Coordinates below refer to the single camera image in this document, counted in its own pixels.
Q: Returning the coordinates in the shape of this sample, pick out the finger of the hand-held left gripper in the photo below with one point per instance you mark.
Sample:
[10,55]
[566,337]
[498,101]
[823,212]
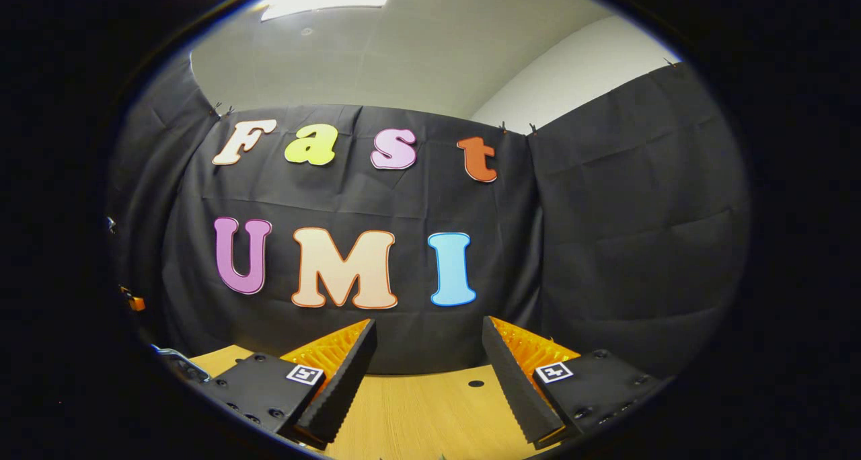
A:
[136,304]

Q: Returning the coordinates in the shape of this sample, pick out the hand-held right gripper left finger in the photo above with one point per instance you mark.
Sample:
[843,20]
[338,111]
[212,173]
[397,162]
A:
[350,379]

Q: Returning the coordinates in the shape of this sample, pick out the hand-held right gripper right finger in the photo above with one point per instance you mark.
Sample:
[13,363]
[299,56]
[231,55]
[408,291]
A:
[514,386]

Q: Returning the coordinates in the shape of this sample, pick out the pale blue suitcase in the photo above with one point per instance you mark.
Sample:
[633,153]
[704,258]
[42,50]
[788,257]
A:
[181,360]

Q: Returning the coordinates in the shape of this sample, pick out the black backdrop cloth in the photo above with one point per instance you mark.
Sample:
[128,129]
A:
[403,198]

